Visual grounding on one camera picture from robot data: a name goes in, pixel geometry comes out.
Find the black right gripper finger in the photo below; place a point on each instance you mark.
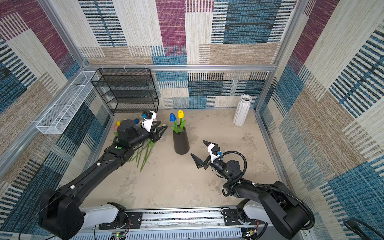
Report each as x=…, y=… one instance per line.
x=197, y=160
x=206, y=143

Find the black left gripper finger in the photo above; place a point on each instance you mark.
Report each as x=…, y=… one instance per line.
x=160, y=131
x=156, y=124

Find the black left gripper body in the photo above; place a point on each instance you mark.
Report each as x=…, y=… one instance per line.
x=153, y=136

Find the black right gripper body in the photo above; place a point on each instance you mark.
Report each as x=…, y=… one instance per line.
x=207, y=162

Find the black tapered vase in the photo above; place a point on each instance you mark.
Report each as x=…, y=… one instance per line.
x=181, y=141

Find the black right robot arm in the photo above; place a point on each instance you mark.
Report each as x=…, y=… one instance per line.
x=272, y=204

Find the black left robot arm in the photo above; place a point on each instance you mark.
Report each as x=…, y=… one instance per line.
x=61, y=213

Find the white ribbed vase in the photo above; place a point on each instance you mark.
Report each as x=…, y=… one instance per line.
x=242, y=110

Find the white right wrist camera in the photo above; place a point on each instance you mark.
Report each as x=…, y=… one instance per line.
x=215, y=152

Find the black wire shelf rack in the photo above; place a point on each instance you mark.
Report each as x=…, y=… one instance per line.
x=129, y=90

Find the aluminium front rail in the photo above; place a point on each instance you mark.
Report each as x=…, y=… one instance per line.
x=154, y=218

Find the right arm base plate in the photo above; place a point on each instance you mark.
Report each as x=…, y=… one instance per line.
x=234, y=217

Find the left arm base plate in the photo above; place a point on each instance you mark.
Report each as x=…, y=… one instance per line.
x=131, y=220

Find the white mesh wall basket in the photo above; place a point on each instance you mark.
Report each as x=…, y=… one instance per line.
x=58, y=117

